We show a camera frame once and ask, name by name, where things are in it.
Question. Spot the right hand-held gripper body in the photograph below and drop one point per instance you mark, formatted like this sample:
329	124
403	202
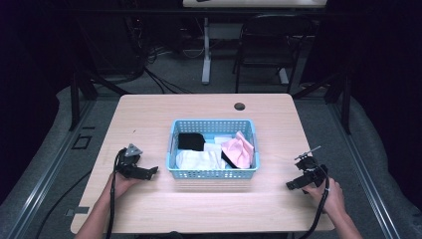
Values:
310	171

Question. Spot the large white cloth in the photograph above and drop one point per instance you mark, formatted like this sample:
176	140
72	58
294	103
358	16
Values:
197	160

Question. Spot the light blue plastic basket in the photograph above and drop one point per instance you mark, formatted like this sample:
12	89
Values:
212	174

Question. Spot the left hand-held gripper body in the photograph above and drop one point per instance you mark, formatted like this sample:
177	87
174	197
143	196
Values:
130	166

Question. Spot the black cloth under pink cloth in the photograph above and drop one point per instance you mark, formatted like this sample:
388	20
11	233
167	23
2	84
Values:
229	162

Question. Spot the black folding chair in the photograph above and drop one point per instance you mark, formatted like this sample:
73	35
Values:
275	36

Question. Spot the black metal stand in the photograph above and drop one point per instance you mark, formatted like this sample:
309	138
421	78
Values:
79	89
345	99

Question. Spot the white desk with metal legs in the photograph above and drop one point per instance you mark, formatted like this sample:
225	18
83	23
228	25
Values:
206	49

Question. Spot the small white cloth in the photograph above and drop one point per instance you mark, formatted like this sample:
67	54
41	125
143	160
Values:
223	139

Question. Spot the person's right hand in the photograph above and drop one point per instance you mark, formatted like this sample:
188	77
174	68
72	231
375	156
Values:
328	195

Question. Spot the grey tape strip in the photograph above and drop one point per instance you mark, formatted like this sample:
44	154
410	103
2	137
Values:
78	210

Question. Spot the person's left hand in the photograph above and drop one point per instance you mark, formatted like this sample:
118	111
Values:
123	186

